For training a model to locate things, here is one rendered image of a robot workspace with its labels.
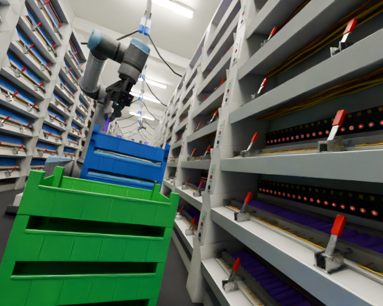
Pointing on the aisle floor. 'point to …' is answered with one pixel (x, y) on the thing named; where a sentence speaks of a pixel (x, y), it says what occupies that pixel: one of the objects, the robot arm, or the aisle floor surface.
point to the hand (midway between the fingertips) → (107, 118)
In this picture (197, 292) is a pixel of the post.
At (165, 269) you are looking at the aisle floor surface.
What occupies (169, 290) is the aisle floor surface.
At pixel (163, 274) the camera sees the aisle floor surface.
